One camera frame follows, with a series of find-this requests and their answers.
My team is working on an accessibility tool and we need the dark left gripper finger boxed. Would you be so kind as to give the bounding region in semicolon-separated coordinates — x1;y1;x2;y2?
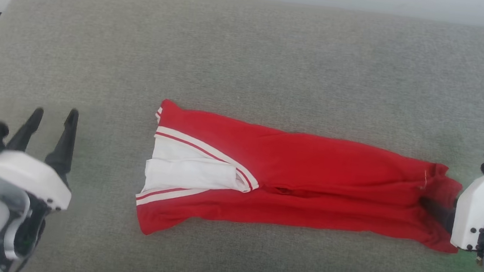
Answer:
6;105;45;155
42;107;80;188

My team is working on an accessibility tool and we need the grey fabric sofa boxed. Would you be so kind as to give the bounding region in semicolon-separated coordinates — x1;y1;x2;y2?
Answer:
0;0;484;272

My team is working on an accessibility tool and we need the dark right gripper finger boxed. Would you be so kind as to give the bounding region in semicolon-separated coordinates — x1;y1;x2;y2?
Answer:
417;196;457;235

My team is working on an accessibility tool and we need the left gripper body white shell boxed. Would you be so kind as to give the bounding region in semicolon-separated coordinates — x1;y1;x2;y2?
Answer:
0;150;76;266

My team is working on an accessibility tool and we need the red and white shirt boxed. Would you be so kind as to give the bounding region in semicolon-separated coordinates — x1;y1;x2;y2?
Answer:
132;97;470;263

